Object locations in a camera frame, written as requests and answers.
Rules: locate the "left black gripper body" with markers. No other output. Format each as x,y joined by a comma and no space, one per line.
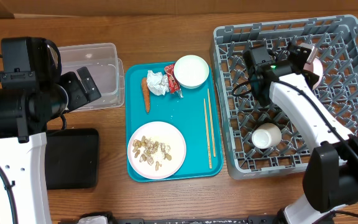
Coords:
76,95

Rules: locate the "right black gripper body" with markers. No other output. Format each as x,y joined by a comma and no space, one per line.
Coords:
306,74

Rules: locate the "small pink plate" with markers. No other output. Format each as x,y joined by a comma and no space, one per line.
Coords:
313,73

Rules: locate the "white cup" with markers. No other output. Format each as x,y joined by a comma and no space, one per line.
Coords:
267,135

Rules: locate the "red snack wrapper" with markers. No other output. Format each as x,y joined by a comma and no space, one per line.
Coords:
174,86

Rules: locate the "white bowl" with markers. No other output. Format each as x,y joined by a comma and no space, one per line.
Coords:
191,71

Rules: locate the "wooden chopstick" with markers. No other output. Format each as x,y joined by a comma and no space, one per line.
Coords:
207,134
211,123

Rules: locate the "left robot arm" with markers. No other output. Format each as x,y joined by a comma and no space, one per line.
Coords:
33,91

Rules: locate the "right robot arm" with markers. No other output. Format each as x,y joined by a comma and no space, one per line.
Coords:
330,182

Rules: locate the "grey dishwasher rack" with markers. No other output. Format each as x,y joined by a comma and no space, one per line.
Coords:
335,37

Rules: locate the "clear plastic bin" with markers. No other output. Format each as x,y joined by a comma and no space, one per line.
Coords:
105,67

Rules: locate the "orange carrot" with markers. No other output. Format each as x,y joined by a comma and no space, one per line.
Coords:
146,94

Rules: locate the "black plastic tray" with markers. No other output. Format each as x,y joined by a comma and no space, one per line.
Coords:
72,159

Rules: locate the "crumpled white tissue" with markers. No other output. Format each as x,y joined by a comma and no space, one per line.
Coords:
157,83

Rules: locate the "peanut shell scraps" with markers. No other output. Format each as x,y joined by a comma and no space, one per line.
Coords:
152,152

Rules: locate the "large white plate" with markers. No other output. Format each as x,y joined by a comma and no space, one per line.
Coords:
162,132

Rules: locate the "teal plastic serving tray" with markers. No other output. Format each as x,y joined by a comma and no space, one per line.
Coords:
186,114

